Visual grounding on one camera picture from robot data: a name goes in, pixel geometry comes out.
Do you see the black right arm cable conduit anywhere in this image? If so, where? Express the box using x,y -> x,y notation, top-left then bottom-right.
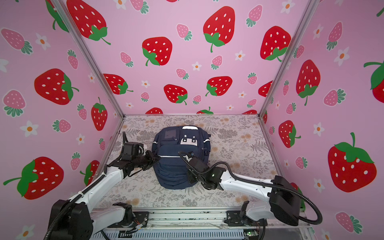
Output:
178,151 -> 323,226

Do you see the aluminium corner post left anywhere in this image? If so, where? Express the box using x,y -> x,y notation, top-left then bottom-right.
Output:
52,0 -> 125,119

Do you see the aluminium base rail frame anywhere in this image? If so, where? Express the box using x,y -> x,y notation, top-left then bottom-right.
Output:
58,206 -> 316,240

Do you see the navy blue student backpack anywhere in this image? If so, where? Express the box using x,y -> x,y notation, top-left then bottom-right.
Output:
152,126 -> 211,190

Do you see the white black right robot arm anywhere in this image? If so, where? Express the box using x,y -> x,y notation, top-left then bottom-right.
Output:
179,152 -> 301,227

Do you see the aluminium corner post right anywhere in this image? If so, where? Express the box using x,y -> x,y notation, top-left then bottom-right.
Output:
259,0 -> 320,119

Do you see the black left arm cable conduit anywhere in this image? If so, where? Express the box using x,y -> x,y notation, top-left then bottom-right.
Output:
43,131 -> 130,240

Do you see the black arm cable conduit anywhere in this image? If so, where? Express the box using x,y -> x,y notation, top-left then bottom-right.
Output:
178,151 -> 323,226
43,131 -> 130,240

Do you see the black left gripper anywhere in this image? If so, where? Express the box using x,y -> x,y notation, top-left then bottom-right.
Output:
132,150 -> 161,170

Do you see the aluminium corner post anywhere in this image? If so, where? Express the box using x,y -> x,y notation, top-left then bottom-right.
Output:
52,0 -> 125,119
259,0 -> 320,119

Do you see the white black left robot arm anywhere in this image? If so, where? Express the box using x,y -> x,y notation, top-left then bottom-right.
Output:
44,142 -> 161,240

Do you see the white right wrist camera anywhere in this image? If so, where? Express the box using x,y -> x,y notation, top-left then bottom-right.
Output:
180,152 -> 193,164

